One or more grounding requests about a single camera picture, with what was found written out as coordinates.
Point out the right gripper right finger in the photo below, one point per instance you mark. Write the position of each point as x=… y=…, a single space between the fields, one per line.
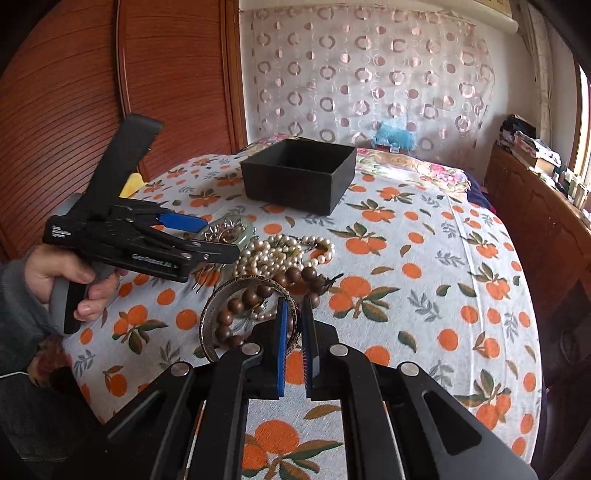
x=311 y=353

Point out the orange print bed sheet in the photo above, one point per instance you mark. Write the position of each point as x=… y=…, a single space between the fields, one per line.
x=421 y=274

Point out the wooden side cabinet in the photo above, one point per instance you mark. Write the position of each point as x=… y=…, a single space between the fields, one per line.
x=554 y=249

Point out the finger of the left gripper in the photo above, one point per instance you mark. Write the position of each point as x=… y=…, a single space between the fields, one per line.
x=212 y=252
x=182 y=222

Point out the grey left sleeve forearm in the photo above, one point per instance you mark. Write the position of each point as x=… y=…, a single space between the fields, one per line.
x=25 y=322

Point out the wooden headboard panel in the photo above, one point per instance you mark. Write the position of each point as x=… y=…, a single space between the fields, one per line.
x=72 y=71

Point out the stack of clothes and books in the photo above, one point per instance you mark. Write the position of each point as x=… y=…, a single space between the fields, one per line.
x=520 y=138

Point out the person's left hand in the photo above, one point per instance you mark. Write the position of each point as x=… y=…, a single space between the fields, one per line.
x=46 y=263

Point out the circle pattern sheer curtain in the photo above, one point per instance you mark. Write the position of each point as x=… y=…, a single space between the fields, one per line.
x=333 y=73

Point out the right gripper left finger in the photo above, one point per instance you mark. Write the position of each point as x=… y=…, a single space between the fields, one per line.
x=280 y=345

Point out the patterned metal bangle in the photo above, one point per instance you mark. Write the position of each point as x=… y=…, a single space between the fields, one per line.
x=236 y=308

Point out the blue bubble wrap bag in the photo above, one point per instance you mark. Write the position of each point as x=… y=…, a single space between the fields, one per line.
x=393 y=139

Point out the black square jewelry box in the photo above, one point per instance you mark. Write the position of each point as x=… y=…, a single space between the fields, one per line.
x=300 y=174

